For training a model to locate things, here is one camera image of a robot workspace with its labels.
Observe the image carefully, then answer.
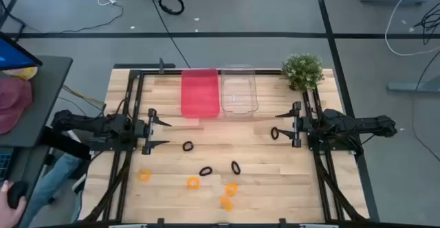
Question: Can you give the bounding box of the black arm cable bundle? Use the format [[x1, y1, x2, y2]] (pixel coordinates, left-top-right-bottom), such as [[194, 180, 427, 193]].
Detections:
[[81, 150, 134, 223], [311, 148, 366, 222]]

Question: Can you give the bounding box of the black aluminium rig frame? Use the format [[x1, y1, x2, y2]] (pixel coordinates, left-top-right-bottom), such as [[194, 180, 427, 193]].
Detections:
[[78, 68, 371, 228]]

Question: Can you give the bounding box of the yellow rounded object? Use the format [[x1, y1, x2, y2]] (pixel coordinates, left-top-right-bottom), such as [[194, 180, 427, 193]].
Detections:
[[2, 66, 39, 81]]

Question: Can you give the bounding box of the person's leg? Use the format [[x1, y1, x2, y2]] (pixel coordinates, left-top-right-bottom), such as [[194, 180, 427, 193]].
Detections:
[[19, 152, 83, 228]]

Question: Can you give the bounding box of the dark grey desk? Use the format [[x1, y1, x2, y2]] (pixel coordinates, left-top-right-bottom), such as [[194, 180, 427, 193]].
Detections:
[[0, 55, 74, 149]]

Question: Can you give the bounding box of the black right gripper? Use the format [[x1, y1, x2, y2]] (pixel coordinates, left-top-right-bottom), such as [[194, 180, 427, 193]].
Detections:
[[274, 101, 312, 149]]

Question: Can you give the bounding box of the laptop keyboard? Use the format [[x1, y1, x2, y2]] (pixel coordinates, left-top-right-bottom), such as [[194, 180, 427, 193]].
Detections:
[[0, 147, 14, 181]]

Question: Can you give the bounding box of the clear plastic bin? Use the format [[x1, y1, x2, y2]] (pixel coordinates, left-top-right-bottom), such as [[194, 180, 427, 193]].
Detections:
[[220, 65, 259, 115]]

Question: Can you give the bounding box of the white floor cable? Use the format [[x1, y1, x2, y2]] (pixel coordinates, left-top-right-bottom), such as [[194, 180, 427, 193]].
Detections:
[[384, 0, 440, 57]]

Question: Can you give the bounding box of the artificial green potted plant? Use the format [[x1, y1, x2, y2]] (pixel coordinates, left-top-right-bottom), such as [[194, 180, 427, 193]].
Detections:
[[280, 52, 325, 92]]

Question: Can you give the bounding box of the coiled black cable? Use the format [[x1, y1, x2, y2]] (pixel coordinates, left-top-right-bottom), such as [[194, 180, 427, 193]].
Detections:
[[158, 0, 186, 16]]

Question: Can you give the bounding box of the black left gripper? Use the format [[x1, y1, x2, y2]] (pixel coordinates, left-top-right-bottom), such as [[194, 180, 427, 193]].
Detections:
[[133, 108, 173, 155]]

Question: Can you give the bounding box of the black cable tangle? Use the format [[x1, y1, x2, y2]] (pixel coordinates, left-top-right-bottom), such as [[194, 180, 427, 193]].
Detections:
[[413, 1, 440, 46]]

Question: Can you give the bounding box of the monitor with blue screen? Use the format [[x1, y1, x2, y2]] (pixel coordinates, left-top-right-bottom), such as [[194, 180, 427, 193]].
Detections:
[[0, 31, 44, 71]]

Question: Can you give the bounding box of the person's hand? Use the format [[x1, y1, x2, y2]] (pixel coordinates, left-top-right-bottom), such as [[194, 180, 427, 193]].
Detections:
[[0, 179, 28, 228]]

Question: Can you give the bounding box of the pink plastic bin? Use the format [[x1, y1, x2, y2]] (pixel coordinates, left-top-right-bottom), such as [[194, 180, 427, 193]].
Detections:
[[180, 68, 221, 119]]

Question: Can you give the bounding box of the long black floor cable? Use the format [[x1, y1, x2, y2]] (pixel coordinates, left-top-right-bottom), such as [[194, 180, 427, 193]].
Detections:
[[146, 0, 192, 69]]

